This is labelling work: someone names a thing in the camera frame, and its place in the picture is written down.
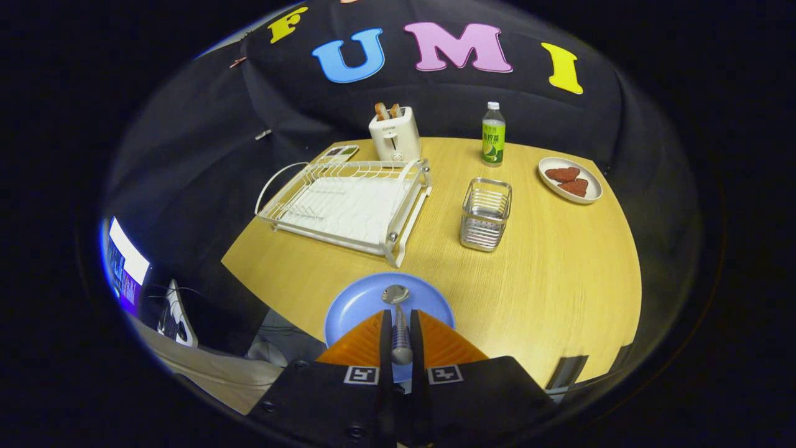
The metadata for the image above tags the black backdrop cloth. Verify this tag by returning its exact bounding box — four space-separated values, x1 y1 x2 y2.
99 0 703 374

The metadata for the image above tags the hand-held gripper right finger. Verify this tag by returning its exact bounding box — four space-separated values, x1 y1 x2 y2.
409 309 557 448

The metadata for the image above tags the white toaster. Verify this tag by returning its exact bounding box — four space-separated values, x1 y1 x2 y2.
368 106 422 164

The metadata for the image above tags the metal spoon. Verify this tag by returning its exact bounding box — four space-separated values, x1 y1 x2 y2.
381 284 414 366

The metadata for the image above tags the green label drink bottle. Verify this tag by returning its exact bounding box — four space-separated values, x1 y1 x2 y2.
481 101 506 167

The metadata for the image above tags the metal wire basket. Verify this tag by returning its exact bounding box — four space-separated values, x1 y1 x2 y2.
459 177 513 253

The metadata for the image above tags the lit monitor screen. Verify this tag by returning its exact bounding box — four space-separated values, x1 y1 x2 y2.
101 215 151 315

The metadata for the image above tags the dark chair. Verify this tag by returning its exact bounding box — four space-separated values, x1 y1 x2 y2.
546 355 589 394

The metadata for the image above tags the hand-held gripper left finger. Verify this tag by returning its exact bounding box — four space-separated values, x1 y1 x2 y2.
249 309 399 448

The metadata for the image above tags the white oval dish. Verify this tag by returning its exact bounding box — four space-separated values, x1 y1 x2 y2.
538 157 603 205

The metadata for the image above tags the white compartment snack tray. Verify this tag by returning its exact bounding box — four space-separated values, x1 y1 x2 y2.
316 144 360 166

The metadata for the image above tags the white wire dish rack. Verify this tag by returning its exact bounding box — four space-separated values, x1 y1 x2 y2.
254 158 433 268

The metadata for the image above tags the blue plate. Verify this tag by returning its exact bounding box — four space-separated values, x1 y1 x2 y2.
324 273 456 383

